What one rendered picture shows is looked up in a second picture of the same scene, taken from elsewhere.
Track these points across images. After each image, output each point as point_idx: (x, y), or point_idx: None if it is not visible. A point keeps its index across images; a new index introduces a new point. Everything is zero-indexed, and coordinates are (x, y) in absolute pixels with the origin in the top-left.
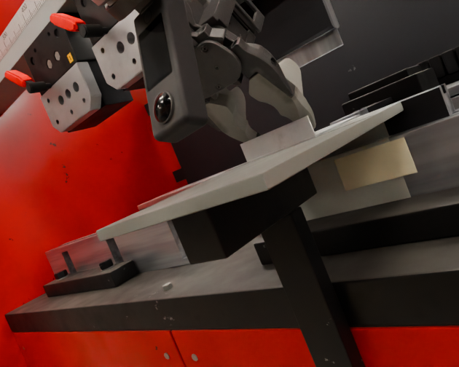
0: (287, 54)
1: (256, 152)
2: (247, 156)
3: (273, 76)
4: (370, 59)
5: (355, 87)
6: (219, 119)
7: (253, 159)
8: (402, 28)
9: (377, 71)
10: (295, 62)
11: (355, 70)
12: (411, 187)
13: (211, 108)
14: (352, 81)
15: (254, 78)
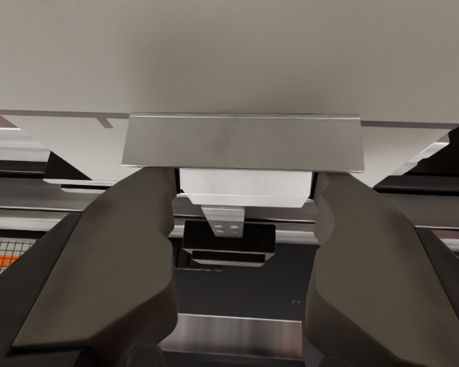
0: (239, 356)
1: (314, 131)
2: (352, 132)
3: (1, 293)
4: (275, 301)
5: (299, 282)
6: (390, 262)
7: (332, 119)
8: (236, 313)
9: (273, 286)
10: (235, 331)
11: (293, 298)
12: None
13: (402, 325)
14: (300, 289)
15: (57, 332)
